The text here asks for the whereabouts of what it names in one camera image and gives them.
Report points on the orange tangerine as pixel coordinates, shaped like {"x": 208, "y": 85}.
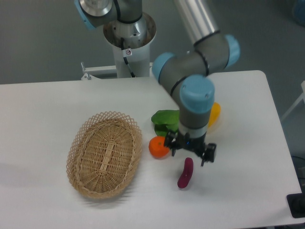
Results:
{"x": 157, "y": 148}

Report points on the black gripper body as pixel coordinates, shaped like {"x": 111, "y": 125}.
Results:
{"x": 196, "y": 145}

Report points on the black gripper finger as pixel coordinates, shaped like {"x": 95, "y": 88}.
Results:
{"x": 172, "y": 141}
{"x": 209, "y": 154}

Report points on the black box at table edge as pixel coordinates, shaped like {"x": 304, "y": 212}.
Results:
{"x": 296, "y": 204}

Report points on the white metal base frame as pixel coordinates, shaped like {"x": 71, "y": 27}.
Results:
{"x": 101, "y": 72}

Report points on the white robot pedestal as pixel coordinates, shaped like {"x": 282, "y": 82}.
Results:
{"x": 130, "y": 44}

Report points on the purple sweet potato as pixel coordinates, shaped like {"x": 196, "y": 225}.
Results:
{"x": 187, "y": 173}

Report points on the green bok choy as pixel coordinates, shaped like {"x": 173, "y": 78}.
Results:
{"x": 165, "y": 121}

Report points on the white furniture leg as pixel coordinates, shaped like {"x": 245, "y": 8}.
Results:
{"x": 300, "y": 99}

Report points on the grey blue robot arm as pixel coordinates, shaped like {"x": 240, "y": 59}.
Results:
{"x": 184, "y": 78}

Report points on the woven wicker basket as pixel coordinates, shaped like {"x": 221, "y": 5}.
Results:
{"x": 104, "y": 155}

